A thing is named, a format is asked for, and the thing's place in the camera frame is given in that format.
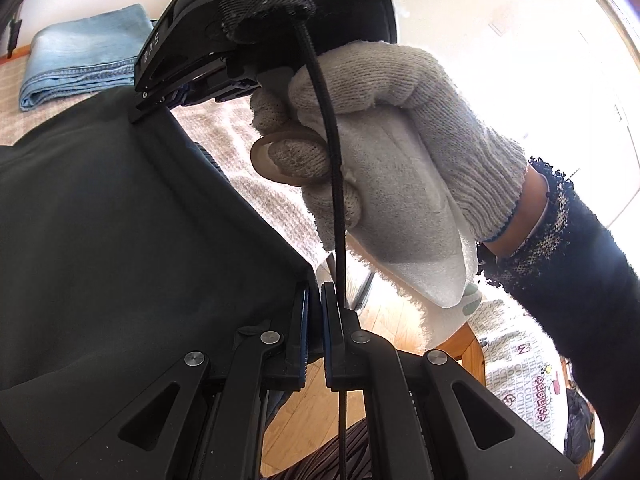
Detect dark grey pants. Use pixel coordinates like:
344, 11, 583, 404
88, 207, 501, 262
0, 87, 317, 480

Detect person's right forearm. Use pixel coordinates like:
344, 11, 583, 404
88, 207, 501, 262
475, 157, 640, 461

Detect tan rubber ring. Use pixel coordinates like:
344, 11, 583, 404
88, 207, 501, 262
249, 127, 332, 189

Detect beige checked bed blanket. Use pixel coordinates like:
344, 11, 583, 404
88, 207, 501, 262
0, 52, 476, 353

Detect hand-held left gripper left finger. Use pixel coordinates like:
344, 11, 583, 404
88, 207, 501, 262
52, 281, 312, 480

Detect brown striped cloth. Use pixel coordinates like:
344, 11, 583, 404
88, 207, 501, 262
260, 417, 374, 480

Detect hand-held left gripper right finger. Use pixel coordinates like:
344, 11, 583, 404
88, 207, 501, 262
320, 281, 583, 480

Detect black plastic bag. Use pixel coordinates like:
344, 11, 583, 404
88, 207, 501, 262
564, 389, 602, 465

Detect person's right hand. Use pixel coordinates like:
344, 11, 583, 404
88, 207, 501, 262
249, 41, 527, 252

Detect black cable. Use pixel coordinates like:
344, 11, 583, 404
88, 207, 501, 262
292, 17, 352, 480

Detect folded blue jeans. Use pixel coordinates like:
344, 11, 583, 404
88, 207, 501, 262
19, 4, 155, 112

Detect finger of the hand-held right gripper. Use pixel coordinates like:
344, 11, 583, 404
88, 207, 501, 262
171, 67, 262, 109
129, 59, 232, 125

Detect black fabric strap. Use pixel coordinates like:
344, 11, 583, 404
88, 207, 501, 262
219, 0, 317, 44

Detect wooden bed frame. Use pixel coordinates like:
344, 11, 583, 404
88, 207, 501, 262
434, 322, 489, 387

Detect white printed cloth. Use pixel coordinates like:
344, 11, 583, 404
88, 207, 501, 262
464, 280, 607, 467

